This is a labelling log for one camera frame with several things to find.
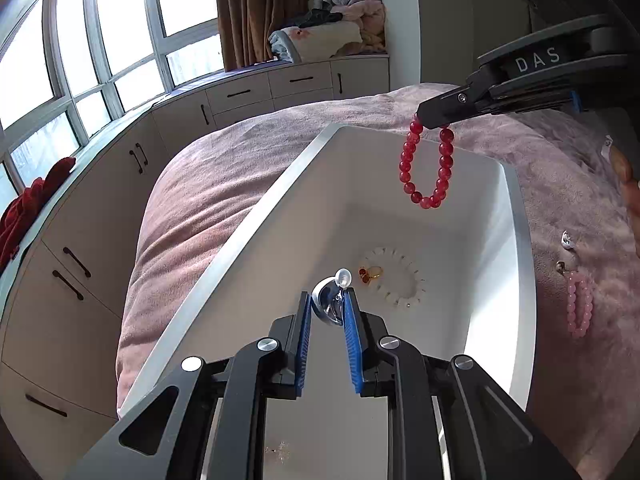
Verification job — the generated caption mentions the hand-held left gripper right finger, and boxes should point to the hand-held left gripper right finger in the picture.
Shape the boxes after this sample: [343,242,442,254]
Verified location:
[342,290,582,480]

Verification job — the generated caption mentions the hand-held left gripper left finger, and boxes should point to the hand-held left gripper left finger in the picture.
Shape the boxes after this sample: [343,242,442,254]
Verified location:
[65,290,314,480]

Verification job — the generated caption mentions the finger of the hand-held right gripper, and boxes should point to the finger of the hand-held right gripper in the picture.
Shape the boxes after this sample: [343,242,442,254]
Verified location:
[416,81,582,129]

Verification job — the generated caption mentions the red bead bracelet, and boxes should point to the red bead bracelet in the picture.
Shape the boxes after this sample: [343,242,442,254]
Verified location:
[398,114,456,209]

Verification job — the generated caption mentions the white rectangular box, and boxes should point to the white rectangular box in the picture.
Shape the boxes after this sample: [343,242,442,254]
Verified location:
[117,122,539,421]

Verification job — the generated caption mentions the pink folded blanket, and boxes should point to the pink folded blanket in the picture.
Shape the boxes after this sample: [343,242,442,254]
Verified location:
[331,0,389,54]

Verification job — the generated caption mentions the white floral quilt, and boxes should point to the white floral quilt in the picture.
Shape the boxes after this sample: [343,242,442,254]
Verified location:
[268,22,365,63]

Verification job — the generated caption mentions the dark clothes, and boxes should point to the dark clothes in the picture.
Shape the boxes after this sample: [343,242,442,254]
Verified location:
[291,7,346,29]

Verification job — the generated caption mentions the pink plush blanket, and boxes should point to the pink plush blanket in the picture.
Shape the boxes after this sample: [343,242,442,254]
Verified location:
[115,82,640,480]

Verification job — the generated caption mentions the brown curtain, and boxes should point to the brown curtain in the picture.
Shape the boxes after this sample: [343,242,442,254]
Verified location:
[212,0,353,72]

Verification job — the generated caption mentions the white window seat cabinet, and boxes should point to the white window seat cabinet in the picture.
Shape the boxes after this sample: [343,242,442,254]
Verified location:
[0,56,391,480]

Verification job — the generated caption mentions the red cloth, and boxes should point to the red cloth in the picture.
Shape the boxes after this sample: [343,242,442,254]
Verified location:
[0,157,77,272]

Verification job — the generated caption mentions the large white-framed window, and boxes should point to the large white-framed window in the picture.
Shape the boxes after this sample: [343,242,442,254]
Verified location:
[0,0,226,196]

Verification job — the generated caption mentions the white bead bracelet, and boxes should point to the white bead bracelet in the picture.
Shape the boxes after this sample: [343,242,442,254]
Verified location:
[361,245,427,309]

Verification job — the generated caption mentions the pink bead bracelet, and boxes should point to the pink bead bracelet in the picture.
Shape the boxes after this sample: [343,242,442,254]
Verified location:
[565,271,595,338]

